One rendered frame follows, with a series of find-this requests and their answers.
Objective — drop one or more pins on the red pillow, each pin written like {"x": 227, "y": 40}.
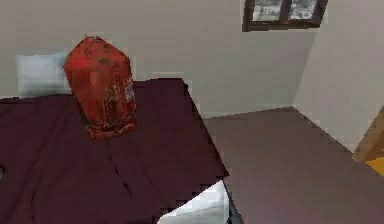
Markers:
{"x": 100, "y": 86}

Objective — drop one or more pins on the white pillow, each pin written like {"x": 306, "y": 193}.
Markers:
{"x": 203, "y": 208}

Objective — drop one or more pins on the dark framed window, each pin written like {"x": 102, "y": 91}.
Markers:
{"x": 283, "y": 15}

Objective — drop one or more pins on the dark maroon bed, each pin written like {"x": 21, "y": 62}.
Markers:
{"x": 60, "y": 160}

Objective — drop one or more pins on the pale blue pillow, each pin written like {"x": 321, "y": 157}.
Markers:
{"x": 38, "y": 75}

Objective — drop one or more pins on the brown wooden furniture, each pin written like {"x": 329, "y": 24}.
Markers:
{"x": 371, "y": 143}

